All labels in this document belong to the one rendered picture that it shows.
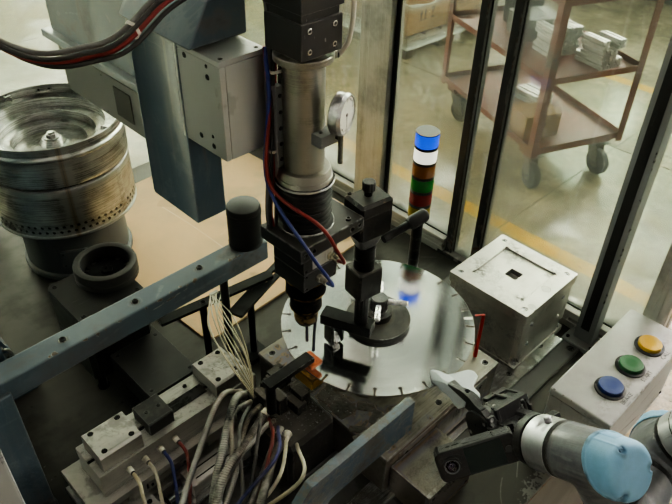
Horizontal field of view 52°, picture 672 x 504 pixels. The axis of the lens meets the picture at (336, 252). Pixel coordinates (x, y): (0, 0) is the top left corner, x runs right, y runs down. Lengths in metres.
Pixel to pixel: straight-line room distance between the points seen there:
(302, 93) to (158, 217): 1.06
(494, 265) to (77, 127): 0.94
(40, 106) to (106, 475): 0.86
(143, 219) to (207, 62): 1.04
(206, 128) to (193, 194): 0.13
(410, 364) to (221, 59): 0.58
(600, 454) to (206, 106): 0.61
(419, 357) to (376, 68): 0.73
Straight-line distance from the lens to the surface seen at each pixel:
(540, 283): 1.41
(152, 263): 1.66
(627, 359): 1.30
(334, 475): 0.96
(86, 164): 1.46
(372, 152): 1.71
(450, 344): 1.17
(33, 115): 1.66
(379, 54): 1.59
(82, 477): 1.22
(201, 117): 0.85
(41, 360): 1.07
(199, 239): 1.71
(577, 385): 1.24
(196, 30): 0.80
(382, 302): 1.15
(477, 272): 1.40
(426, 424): 1.19
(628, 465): 0.90
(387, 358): 1.14
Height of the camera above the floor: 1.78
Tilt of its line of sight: 38 degrees down
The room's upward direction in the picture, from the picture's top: 1 degrees clockwise
